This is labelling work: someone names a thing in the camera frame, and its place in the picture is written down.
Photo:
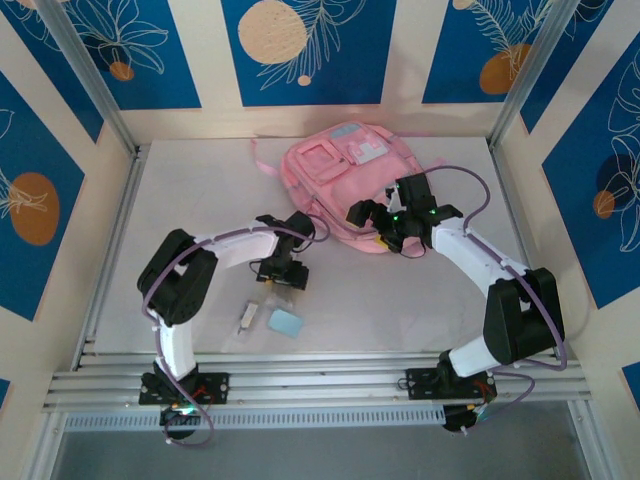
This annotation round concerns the clear plastic stationery bag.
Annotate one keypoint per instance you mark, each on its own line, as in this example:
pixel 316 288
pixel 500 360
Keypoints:
pixel 280 300

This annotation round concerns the pink student backpack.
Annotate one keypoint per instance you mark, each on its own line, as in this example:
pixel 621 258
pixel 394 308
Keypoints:
pixel 325 200

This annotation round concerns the light blue eraser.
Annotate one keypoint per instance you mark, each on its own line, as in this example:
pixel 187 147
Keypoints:
pixel 285 324

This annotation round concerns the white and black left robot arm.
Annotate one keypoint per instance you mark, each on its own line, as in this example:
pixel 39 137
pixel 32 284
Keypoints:
pixel 175 285

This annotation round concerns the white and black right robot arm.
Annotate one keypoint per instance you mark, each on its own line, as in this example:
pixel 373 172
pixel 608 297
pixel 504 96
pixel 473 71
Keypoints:
pixel 520 320

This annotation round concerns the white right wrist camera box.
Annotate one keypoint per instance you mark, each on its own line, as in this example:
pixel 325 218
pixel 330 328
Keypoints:
pixel 396 199

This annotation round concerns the aluminium front frame rails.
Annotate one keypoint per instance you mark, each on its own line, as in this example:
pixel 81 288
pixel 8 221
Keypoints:
pixel 320 385

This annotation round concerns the aluminium right side rail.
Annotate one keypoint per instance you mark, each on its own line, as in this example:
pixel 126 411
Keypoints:
pixel 500 167

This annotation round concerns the aluminium rail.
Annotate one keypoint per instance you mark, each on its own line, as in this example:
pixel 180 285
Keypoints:
pixel 129 200
pixel 500 167

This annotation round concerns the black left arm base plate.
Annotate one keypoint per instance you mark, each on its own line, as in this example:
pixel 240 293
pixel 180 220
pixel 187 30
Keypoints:
pixel 215 387

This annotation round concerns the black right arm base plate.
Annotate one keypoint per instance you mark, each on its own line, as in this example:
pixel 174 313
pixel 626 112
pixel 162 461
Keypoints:
pixel 422 382

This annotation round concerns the aluminium left side rail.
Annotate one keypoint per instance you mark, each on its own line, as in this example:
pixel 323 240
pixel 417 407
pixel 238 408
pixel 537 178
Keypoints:
pixel 129 200

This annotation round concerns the aluminium right corner post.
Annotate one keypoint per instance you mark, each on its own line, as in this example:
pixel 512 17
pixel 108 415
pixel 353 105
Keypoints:
pixel 534 75

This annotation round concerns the aluminium corner post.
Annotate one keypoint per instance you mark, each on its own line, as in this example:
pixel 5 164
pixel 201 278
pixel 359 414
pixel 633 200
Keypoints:
pixel 91 75
pixel 534 75

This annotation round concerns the aluminium left corner post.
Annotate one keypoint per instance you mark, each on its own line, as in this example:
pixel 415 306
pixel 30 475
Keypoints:
pixel 91 75

